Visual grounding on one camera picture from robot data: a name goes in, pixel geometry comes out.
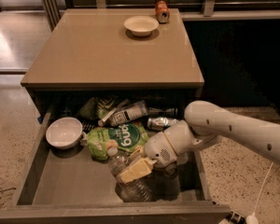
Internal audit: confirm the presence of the grey cabinet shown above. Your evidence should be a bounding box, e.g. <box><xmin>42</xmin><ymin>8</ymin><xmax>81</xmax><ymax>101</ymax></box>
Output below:
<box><xmin>20</xmin><ymin>7</ymin><xmax>205</xmax><ymax>117</ymax></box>

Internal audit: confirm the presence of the white cable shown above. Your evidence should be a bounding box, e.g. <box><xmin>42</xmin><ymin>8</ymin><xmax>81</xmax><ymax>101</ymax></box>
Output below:
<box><xmin>253</xmin><ymin>161</ymin><xmax>274</xmax><ymax>215</ymax></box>

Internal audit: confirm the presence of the blue silver can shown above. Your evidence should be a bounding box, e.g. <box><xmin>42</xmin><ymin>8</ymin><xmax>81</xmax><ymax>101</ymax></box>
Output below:
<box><xmin>147</xmin><ymin>117</ymin><xmax>178</xmax><ymax>131</ymax></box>

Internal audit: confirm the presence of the black power strip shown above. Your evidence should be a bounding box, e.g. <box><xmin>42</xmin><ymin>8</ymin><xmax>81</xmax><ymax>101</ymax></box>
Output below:
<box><xmin>218</xmin><ymin>212</ymin><xmax>245</xmax><ymax>224</ymax></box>

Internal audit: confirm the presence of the white plug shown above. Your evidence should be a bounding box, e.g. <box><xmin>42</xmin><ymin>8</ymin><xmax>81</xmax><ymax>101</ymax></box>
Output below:
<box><xmin>245</xmin><ymin>214</ymin><xmax>259</xmax><ymax>224</ymax></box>

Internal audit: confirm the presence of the green snack bag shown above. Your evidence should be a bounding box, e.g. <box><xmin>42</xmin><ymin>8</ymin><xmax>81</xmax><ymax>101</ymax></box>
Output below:
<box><xmin>87</xmin><ymin>121</ymin><xmax>148</xmax><ymax>161</ymax></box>

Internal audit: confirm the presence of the white bowl in drawer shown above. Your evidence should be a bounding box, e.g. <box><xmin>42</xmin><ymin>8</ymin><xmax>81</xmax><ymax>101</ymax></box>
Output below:
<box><xmin>46</xmin><ymin>117</ymin><xmax>83</xmax><ymax>149</ymax></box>

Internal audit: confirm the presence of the clear plastic water bottle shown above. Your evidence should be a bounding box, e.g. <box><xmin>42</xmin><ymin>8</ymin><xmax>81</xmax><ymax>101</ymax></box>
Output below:
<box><xmin>107</xmin><ymin>147</ymin><xmax>152</xmax><ymax>203</ymax></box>

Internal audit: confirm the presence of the white bowl on cabinet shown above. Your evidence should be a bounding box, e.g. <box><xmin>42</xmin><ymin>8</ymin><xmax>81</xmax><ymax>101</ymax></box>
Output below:
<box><xmin>124</xmin><ymin>16</ymin><xmax>159</xmax><ymax>37</ymax></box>

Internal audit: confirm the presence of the dark green chip bag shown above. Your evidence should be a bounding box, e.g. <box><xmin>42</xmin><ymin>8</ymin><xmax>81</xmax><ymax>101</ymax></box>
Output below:
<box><xmin>77</xmin><ymin>95</ymin><xmax>118</xmax><ymax>120</ymax></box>

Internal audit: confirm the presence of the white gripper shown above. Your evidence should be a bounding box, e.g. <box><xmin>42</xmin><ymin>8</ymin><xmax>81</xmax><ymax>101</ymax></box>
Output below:
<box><xmin>117</xmin><ymin>132</ymin><xmax>177</xmax><ymax>184</ymax></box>

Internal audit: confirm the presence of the dark can at back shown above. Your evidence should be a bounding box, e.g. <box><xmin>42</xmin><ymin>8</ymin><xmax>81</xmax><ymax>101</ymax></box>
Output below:
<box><xmin>148</xmin><ymin>107</ymin><xmax>178</xmax><ymax>117</ymax></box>

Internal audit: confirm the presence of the orange soda can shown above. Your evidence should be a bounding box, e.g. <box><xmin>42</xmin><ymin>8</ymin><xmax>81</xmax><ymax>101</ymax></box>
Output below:
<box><xmin>155</xmin><ymin>1</ymin><xmax>170</xmax><ymax>23</ymax></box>

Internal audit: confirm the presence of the grey open top drawer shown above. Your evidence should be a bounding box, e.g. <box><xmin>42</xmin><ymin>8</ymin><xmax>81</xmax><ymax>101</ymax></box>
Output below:
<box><xmin>0</xmin><ymin>107</ymin><xmax>231</xmax><ymax>224</ymax></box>

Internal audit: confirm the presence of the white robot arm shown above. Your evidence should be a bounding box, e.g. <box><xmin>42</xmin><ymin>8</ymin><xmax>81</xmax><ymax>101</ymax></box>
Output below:
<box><xmin>117</xmin><ymin>101</ymin><xmax>280</xmax><ymax>184</ymax></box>

